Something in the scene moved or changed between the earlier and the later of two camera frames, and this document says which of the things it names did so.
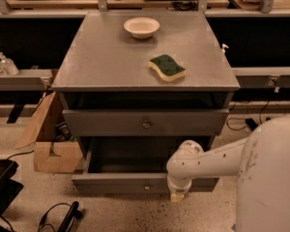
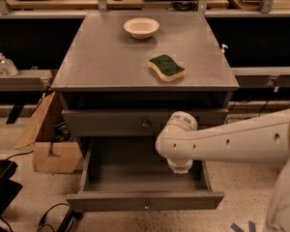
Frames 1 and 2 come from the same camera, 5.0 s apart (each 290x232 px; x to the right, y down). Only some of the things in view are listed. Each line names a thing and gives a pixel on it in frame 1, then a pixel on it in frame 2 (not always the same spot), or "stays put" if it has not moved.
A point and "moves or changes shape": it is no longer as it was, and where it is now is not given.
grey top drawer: [145, 122] stays put
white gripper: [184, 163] to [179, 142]
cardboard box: [53, 151] stays put
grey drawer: [130, 165] moves or changes shape
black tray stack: [3, 188] stays put
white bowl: [142, 27] stays put
